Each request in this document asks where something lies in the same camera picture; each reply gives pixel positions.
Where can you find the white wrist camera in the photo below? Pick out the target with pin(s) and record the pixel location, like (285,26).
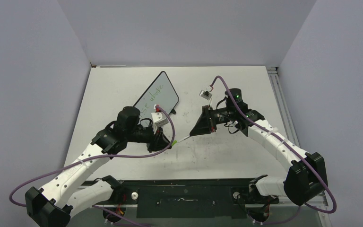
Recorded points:
(206,94)
(159,119)

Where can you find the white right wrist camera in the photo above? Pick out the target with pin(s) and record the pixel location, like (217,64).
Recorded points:
(206,94)

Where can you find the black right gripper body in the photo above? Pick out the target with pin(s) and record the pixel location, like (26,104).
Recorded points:
(218,116)

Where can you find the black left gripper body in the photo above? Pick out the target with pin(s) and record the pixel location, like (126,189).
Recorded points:
(151,146)

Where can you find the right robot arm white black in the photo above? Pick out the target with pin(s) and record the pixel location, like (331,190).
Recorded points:
(306,173)

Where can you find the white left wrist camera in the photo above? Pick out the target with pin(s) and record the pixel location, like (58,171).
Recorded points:
(159,119)

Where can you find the black framed small whiteboard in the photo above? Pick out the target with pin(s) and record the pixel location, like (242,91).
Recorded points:
(160,92)

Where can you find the aluminium rail right side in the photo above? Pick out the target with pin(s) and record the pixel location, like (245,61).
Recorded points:
(290,132)

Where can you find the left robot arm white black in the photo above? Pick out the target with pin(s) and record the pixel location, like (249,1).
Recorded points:
(58,201)

